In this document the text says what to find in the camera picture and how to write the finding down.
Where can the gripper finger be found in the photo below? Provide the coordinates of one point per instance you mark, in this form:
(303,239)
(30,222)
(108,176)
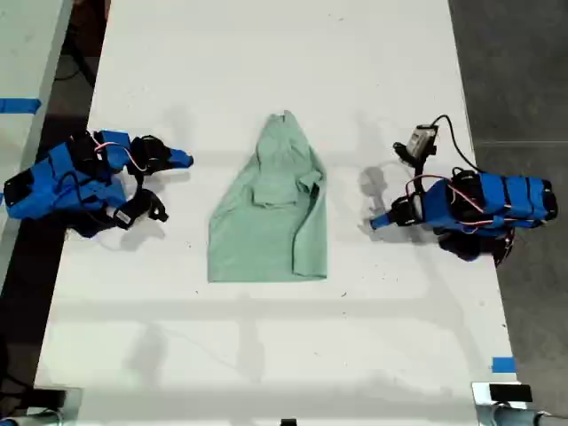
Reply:
(171,151)
(399,222)
(173,163)
(406,206)

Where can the pale green T-shirt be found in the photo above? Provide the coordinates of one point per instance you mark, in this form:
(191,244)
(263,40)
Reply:
(266,231)

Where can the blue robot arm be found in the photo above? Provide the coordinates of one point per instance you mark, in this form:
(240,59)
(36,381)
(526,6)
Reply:
(510,199)
(44,186)

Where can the long blue tape strip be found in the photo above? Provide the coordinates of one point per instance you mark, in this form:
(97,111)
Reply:
(20,105)

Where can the short blue tape piece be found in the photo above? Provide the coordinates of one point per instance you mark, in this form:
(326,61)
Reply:
(503,365)

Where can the small black box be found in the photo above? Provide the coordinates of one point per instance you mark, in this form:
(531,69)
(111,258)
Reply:
(49,398)
(510,393)

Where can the tiny black clip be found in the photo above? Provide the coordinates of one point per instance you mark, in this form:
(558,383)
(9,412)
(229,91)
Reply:
(288,422)

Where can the short black camera stalk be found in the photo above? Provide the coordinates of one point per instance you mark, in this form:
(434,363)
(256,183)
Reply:
(417,177)
(140,184)

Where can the black camera box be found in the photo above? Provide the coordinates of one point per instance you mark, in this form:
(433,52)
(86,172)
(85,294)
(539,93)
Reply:
(153,206)

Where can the grey camera box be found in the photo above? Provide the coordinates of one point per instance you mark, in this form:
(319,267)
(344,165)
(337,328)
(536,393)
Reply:
(421,138)

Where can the silver clamp bracket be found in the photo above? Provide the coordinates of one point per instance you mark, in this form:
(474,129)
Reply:
(73,406)
(481,406)

